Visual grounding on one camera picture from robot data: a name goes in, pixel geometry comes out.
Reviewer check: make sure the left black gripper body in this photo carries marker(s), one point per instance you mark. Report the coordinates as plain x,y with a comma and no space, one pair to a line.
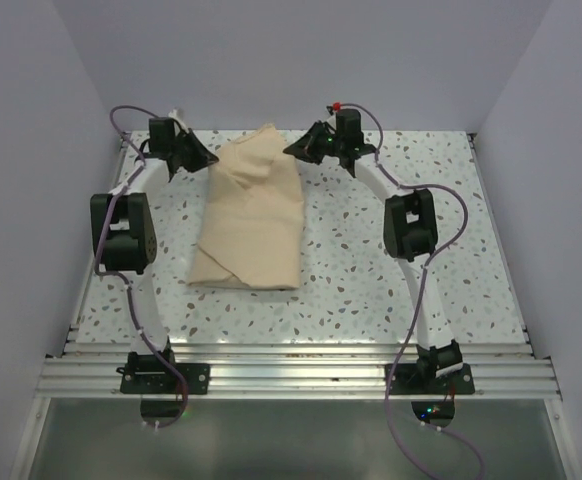
179,147

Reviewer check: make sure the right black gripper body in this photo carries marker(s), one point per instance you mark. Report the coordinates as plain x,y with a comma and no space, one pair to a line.
334,146

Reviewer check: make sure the beige cloth mat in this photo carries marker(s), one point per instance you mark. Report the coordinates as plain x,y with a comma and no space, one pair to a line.
253,218

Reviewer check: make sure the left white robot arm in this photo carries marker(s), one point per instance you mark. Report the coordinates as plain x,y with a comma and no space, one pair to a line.
124,239

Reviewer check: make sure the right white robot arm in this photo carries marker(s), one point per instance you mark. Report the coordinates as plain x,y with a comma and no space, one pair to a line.
410,233

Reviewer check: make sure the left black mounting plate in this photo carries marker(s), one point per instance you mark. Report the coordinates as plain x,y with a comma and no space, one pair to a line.
196,375

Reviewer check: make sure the black mounting plate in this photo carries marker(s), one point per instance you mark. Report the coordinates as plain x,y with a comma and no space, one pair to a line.
406,380
196,375

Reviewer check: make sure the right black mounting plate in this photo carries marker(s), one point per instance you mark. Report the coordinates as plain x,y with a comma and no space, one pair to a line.
406,380

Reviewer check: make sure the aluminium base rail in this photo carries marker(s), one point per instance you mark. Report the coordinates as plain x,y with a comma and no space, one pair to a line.
297,371

